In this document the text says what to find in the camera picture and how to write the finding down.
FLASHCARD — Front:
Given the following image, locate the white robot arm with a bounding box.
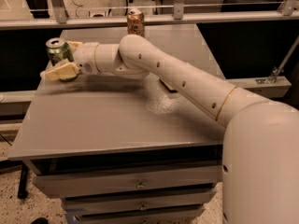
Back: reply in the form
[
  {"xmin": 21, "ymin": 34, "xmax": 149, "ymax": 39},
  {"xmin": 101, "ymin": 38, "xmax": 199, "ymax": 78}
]
[{"xmin": 41, "ymin": 35, "xmax": 299, "ymax": 224}]

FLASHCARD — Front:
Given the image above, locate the metal bracket strut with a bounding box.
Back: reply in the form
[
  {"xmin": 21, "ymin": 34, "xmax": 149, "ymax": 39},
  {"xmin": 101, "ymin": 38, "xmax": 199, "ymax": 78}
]
[{"xmin": 256, "ymin": 36, "xmax": 299, "ymax": 85}]

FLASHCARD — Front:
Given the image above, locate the grey drawer cabinet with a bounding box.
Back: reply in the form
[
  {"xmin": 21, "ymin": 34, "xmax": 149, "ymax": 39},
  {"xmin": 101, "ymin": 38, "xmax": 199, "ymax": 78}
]
[{"xmin": 7, "ymin": 23, "xmax": 257, "ymax": 224}]

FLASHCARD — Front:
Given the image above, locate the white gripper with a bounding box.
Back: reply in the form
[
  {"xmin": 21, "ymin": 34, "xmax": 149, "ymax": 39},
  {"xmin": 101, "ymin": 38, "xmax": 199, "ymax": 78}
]
[{"xmin": 40, "ymin": 40, "xmax": 99, "ymax": 81}]

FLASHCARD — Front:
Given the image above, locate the middle grey drawer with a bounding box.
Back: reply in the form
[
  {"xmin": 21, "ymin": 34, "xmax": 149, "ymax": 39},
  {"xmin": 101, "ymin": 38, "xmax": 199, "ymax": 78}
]
[{"xmin": 63, "ymin": 186, "xmax": 216, "ymax": 216}]

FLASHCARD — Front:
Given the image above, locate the top grey drawer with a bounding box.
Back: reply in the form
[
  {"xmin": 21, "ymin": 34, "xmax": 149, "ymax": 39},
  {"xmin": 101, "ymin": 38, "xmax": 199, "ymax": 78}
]
[{"xmin": 33, "ymin": 165, "xmax": 221, "ymax": 198}]

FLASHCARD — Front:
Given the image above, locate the metal guard rail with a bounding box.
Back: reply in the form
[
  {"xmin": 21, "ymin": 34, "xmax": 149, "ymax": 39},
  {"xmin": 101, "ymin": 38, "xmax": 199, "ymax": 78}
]
[{"xmin": 0, "ymin": 0, "xmax": 299, "ymax": 30}]

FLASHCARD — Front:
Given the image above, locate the grey drawer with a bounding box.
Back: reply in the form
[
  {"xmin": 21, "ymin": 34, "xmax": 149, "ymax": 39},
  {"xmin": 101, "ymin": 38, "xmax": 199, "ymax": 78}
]
[
  {"xmin": 33, "ymin": 165, "xmax": 221, "ymax": 198},
  {"xmin": 65, "ymin": 205, "xmax": 204, "ymax": 224},
  {"xmin": 63, "ymin": 186, "xmax": 216, "ymax": 216}
]

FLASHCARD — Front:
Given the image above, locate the green soda can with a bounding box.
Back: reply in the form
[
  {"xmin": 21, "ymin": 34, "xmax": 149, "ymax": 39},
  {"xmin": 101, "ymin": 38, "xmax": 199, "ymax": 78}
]
[{"xmin": 46, "ymin": 37, "xmax": 74, "ymax": 65}]

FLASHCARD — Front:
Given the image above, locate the orange soda can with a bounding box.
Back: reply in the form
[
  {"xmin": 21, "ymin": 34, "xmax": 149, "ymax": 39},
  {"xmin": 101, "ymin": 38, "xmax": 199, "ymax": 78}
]
[{"xmin": 127, "ymin": 8, "xmax": 145, "ymax": 37}]

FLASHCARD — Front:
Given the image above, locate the yellow sponge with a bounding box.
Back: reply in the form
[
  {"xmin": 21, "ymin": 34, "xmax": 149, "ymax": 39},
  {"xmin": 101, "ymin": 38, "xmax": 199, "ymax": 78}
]
[{"xmin": 160, "ymin": 78, "xmax": 177, "ymax": 92}]

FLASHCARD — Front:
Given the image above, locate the bottom grey drawer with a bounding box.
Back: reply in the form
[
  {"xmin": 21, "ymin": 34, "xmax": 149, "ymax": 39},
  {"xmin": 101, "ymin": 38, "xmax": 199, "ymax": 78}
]
[{"xmin": 65, "ymin": 205, "xmax": 204, "ymax": 224}]

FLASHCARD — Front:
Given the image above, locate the black table leg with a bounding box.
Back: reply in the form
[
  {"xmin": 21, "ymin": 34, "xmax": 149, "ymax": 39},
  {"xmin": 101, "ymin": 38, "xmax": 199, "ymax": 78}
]
[{"xmin": 17, "ymin": 164, "xmax": 29, "ymax": 200}]

